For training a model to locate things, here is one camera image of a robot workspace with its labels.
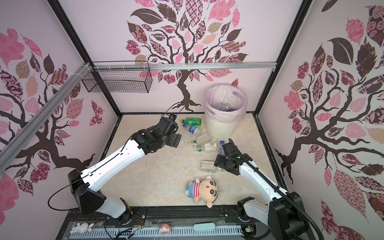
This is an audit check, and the white bunny figurine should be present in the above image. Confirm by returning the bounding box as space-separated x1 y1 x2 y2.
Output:
70 223 95 234

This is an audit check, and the aluminium rail left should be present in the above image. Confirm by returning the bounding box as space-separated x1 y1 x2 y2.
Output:
1 63 92 172

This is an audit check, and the black corrugated right cable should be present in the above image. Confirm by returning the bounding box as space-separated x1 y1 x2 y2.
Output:
229 139 325 240

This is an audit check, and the red white small figurine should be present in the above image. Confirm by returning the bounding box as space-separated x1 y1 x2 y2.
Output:
159 224 172 235

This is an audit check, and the clear bottle green band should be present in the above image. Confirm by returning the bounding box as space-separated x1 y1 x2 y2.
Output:
190 133 211 148

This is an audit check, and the white bin pink liner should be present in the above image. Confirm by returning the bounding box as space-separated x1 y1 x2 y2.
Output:
203 84 248 140

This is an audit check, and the teal eraser block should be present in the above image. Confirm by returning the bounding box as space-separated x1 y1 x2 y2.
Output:
193 223 216 232

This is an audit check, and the cartoon boy plush doll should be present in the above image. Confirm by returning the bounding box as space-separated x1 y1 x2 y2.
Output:
185 176 219 208

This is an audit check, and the green bottle at back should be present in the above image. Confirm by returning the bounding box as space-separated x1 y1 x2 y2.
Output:
181 118 202 126

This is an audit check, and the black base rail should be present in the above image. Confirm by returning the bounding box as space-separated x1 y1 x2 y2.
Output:
56 204 276 240

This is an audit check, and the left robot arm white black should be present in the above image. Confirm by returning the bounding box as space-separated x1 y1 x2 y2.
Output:
68 115 182 225

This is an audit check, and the Pocari Sweat blue bottle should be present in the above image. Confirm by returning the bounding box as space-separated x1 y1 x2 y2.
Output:
183 124 202 136

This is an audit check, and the blue label water bottle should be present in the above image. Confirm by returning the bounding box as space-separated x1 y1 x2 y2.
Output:
218 141 226 156

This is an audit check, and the black wire basket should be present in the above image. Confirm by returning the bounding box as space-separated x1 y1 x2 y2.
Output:
82 60 153 94

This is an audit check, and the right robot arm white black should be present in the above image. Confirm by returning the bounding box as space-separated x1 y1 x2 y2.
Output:
215 139 316 240

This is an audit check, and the clear bottle green cap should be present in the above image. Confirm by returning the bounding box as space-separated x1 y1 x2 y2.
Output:
200 160 222 173

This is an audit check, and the white cable duct strip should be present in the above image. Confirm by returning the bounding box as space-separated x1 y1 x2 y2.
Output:
65 226 242 240

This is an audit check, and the aluminium rail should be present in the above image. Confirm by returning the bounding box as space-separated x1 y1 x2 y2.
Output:
93 62 277 71
1 63 92 172

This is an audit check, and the aluminium rail back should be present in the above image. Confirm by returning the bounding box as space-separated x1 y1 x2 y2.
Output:
93 62 277 71

